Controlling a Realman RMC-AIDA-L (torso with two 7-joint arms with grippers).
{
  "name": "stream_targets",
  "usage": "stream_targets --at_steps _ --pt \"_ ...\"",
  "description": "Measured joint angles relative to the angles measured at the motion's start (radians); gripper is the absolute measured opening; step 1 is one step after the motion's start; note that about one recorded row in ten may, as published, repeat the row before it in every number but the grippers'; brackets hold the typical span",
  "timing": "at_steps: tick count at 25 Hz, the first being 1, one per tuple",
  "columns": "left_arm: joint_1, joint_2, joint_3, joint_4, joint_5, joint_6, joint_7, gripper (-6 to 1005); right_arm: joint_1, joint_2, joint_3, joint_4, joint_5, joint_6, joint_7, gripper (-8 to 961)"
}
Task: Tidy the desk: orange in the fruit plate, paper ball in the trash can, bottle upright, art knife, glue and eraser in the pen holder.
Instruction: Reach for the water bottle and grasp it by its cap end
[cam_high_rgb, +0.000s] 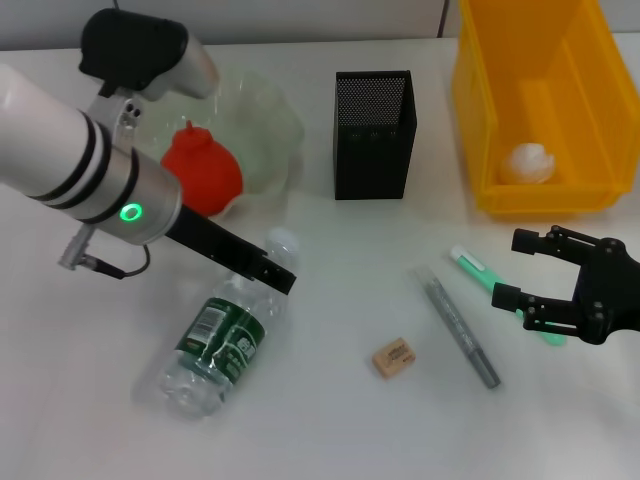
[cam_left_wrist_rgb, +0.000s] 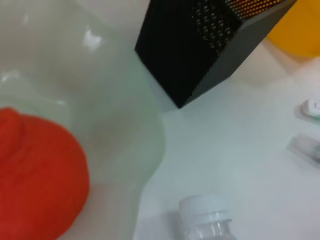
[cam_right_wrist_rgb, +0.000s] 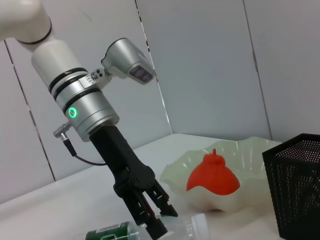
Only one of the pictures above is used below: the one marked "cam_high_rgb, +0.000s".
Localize orange fruit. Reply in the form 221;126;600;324
160;119;245;217

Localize translucent wavy fruit plate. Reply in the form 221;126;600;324
132;67;305;221

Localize yellow plastic storage bin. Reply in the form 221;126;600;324
452;0;634;217

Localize tan eraser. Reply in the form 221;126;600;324
371;337;417;381

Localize white paper ball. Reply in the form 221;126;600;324
498;142;556;185

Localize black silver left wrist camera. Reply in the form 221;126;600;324
78;8;220;146

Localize green pen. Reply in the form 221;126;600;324
449;244;567;347

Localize clear green-label water bottle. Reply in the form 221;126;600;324
130;227;301;421

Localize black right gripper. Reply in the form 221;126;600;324
491;224;640;346

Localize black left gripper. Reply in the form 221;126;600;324
167;202;298;295

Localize black mesh pen holder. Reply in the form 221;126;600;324
333;69;419;201

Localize grey marker pen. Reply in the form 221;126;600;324
408;267;502;390

